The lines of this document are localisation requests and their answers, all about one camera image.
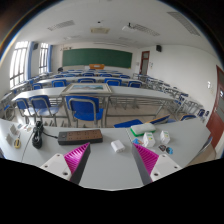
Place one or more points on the white carton with green print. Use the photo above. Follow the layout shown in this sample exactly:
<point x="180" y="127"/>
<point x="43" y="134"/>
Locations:
<point x="164" y="137"/>
<point x="149" y="140"/>

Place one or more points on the white box with green lid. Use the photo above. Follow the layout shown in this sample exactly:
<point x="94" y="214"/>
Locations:
<point x="143" y="128"/>

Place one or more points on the blue curtain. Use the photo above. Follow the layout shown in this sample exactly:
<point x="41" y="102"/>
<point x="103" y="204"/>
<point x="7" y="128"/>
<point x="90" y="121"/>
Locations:
<point x="50" y="58"/>
<point x="30" y="60"/>

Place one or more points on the green chalkboard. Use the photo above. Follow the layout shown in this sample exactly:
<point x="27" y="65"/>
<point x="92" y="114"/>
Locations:
<point x="96" y="58"/>

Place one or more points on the dark round sticker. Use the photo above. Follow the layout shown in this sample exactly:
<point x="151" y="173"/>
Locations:
<point x="162" y="148"/>

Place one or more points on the brown door with window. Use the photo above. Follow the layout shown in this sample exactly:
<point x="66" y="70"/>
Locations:
<point x="144" y="63"/>

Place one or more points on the group of blue chairs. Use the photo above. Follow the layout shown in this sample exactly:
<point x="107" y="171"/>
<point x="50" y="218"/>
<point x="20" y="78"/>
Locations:
<point x="113" y="82"/>

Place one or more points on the white charger block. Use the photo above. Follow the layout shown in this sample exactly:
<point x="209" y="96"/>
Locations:
<point x="117" y="146"/>

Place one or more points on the rows of grey desks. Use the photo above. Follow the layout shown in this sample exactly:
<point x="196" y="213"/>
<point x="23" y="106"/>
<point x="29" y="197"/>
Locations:
<point x="140" y="90"/>

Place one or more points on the framed picture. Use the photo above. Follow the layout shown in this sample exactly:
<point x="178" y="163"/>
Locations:
<point x="86" y="88"/>

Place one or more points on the orange lectern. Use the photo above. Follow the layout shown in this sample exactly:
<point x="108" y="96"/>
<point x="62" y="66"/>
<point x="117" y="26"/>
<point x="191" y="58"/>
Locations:
<point x="96" y="66"/>

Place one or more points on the ceiling light panels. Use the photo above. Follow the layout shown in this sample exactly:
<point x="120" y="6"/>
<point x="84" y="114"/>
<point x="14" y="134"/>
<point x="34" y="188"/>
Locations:
<point x="60" y="25"/>

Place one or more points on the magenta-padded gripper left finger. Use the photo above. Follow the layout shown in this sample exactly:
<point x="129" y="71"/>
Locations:
<point x="68" y="166"/>

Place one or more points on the dark grey power strip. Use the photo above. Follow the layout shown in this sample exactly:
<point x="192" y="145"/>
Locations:
<point x="80" y="136"/>

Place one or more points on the colourful picture card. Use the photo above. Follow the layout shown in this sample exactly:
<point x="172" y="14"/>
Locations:
<point x="137" y="142"/>

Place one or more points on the white ceiling projector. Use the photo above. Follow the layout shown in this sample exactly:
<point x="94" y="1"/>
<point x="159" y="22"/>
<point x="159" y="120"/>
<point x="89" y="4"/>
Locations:
<point x="128" y="27"/>

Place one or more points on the tall window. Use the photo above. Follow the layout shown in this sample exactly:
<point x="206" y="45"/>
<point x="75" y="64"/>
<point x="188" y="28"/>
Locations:
<point x="44" y="58"/>
<point x="18" y="63"/>

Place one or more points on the colourful cards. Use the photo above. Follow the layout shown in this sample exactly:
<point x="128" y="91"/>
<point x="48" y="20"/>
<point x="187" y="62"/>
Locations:
<point x="25" y="127"/>

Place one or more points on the reddish brown door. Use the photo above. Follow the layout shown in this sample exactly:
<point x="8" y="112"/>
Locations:
<point x="216" y="120"/>

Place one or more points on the small white box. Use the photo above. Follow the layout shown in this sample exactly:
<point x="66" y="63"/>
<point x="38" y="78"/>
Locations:
<point x="9" y="138"/>
<point x="13" y="129"/>

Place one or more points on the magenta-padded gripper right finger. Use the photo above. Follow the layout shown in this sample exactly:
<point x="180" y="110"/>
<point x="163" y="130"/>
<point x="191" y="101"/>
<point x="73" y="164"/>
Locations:
<point x="155" y="166"/>

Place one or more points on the blue round sticker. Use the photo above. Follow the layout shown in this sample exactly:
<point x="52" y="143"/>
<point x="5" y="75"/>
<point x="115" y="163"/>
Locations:
<point x="169" y="150"/>

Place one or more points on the black wall speaker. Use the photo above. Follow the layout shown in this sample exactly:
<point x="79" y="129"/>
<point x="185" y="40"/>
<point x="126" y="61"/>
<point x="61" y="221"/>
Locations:
<point x="35" y="46"/>
<point x="158" y="48"/>

